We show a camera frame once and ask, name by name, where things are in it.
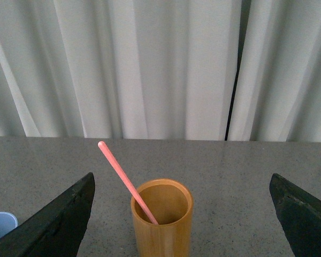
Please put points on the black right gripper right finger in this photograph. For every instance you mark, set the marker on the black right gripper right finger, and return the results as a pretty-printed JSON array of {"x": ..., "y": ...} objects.
[{"x": 299, "y": 214}]

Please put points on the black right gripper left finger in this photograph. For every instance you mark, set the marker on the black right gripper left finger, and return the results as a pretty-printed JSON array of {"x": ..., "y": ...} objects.
[{"x": 58, "y": 228}]

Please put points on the white curtain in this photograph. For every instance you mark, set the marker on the white curtain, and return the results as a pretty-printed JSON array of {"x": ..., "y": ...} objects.
[{"x": 194, "y": 70}]

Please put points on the bamboo chopstick holder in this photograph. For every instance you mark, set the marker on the bamboo chopstick holder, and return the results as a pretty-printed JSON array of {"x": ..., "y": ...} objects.
[{"x": 171, "y": 203}]

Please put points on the pink chopstick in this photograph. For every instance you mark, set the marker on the pink chopstick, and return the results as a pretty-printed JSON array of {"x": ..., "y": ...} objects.
[{"x": 123, "y": 176}]

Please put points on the blue plastic cup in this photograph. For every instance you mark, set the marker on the blue plastic cup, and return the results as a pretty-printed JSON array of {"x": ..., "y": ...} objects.
[{"x": 8, "y": 222}]

